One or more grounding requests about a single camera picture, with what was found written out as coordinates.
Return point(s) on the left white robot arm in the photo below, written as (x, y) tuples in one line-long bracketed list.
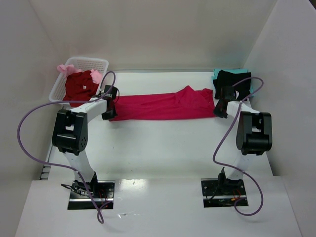
[(70, 134)]

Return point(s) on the light pink t shirt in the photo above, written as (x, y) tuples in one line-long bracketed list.
[(70, 69)]

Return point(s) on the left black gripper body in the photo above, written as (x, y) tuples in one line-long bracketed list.
[(109, 113)]

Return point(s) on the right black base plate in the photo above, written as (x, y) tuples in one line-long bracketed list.
[(224, 195)]

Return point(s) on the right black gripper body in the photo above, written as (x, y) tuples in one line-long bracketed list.
[(220, 110)]

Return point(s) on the dark red t shirt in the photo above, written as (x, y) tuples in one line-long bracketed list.
[(80, 87)]

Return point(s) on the metal table edge bracket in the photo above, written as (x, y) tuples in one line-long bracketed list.
[(45, 172)]

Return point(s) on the black folded t shirt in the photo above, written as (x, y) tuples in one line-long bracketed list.
[(237, 79)]

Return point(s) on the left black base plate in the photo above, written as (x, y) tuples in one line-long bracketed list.
[(80, 200)]

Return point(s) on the teal folded t shirt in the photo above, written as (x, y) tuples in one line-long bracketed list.
[(217, 72)]

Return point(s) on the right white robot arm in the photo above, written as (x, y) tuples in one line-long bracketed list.
[(253, 138)]

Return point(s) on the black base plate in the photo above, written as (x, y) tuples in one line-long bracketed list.
[(80, 200), (224, 195)]

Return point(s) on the magenta t shirt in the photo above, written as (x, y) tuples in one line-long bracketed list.
[(186, 103)]

